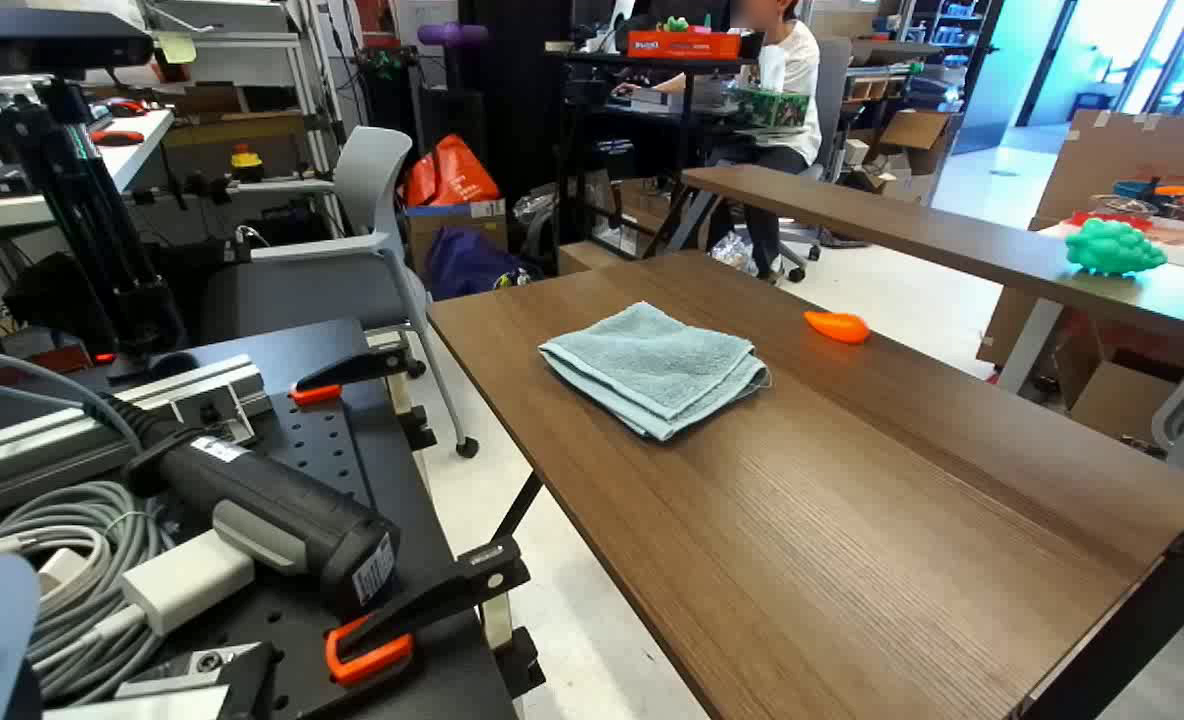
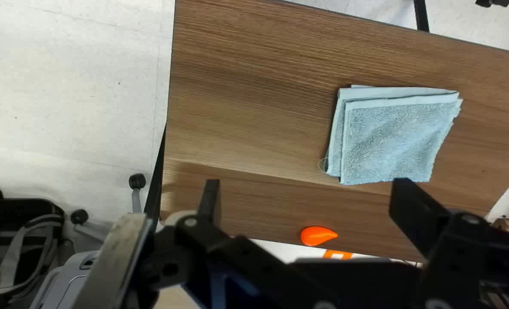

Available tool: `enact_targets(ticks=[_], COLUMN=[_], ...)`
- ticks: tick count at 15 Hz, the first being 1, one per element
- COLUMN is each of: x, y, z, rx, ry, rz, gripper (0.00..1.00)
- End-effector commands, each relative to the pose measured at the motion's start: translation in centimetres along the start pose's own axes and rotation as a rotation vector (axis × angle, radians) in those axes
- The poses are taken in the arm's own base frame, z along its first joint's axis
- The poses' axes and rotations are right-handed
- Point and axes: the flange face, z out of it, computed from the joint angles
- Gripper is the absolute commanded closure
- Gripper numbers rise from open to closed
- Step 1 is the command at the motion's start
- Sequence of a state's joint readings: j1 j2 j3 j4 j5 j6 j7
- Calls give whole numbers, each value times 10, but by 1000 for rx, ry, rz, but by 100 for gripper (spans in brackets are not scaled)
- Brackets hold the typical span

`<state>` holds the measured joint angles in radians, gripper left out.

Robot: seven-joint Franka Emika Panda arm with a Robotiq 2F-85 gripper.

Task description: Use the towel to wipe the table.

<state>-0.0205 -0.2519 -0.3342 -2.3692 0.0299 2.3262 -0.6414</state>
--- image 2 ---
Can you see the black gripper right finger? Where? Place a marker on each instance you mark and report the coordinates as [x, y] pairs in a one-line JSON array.
[[415, 200]]

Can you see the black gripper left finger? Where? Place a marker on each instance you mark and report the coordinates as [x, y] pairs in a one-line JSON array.
[[209, 200]]

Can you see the light blue towel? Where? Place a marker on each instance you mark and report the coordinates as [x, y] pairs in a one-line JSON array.
[[389, 138]]

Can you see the orange plastic toy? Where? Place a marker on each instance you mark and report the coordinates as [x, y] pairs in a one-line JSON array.
[[317, 236]]

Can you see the grey office chair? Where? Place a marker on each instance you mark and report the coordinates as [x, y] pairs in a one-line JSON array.
[[66, 277]]

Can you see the grey black backpack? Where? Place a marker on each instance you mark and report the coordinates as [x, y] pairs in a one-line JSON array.
[[19, 246]]

